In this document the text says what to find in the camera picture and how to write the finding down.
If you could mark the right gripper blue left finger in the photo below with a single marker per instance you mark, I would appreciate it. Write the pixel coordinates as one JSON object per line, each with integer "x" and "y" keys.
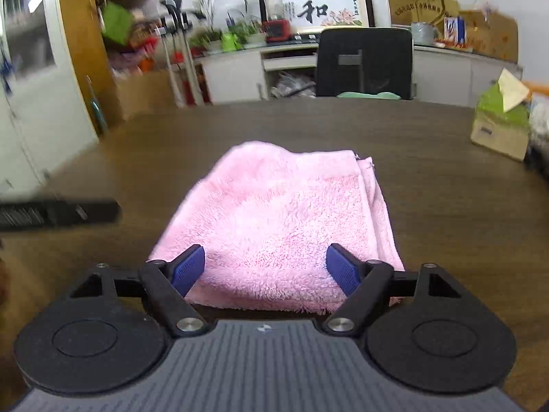
{"x": 166, "y": 284}

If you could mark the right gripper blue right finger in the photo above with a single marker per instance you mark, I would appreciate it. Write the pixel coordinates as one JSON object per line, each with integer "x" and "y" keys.
{"x": 365, "y": 284}

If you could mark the pink terry towel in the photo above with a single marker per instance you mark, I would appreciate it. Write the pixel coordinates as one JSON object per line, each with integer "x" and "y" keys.
{"x": 266, "y": 217}

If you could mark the green tissue box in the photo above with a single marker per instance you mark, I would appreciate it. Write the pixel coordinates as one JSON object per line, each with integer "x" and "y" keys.
{"x": 501, "y": 122}

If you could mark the green paper bag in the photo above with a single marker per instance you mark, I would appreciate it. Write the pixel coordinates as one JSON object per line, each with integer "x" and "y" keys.
{"x": 117, "y": 23}

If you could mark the white plastic bag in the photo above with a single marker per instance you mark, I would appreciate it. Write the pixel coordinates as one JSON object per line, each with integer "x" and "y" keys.
{"x": 289, "y": 85}

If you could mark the black office chair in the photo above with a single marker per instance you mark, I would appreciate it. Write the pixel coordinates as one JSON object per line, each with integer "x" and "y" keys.
{"x": 364, "y": 60}

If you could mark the black chair headrest part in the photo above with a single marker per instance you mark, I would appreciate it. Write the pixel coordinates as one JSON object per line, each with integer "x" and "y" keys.
{"x": 175, "y": 18}

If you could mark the potted green plant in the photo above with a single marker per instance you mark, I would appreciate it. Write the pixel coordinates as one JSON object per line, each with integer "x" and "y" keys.
{"x": 228, "y": 25}

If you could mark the red blender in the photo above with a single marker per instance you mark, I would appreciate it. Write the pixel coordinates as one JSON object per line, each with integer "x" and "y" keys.
{"x": 274, "y": 22}

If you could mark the flat cardboard sheet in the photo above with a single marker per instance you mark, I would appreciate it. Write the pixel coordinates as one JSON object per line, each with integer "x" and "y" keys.
{"x": 405, "y": 12}

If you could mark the framed calligraphy picture with flowers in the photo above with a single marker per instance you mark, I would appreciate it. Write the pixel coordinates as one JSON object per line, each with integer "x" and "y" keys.
{"x": 313, "y": 16}

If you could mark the open cardboard box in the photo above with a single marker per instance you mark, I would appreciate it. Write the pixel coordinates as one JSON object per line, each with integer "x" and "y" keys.
{"x": 494, "y": 35}

